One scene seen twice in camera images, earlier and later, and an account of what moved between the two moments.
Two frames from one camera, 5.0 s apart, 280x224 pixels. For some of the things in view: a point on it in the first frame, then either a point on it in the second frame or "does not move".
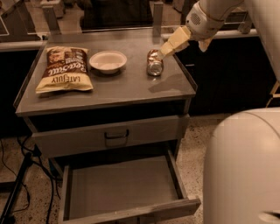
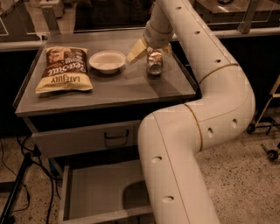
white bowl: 108,62 does not move
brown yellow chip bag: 66,69 does not move
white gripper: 202,25 → 155,39
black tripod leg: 16,189 does not move
